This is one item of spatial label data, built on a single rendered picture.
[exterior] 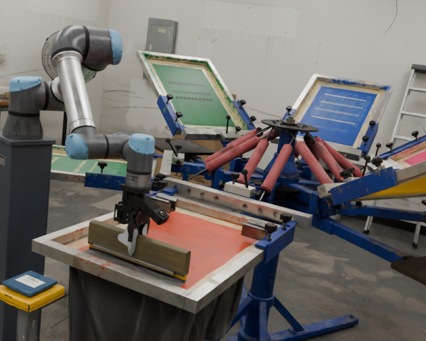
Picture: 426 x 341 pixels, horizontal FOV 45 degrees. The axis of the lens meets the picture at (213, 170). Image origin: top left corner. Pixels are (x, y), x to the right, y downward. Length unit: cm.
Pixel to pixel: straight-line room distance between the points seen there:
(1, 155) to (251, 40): 459
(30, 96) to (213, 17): 471
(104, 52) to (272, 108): 459
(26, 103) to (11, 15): 417
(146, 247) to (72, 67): 59
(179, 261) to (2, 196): 90
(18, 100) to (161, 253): 88
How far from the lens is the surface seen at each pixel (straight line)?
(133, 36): 719
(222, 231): 202
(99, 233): 168
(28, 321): 151
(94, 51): 178
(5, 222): 219
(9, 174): 211
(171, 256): 154
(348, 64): 600
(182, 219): 210
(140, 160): 151
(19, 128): 211
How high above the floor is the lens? 163
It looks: 13 degrees down
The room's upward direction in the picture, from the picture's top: 8 degrees clockwise
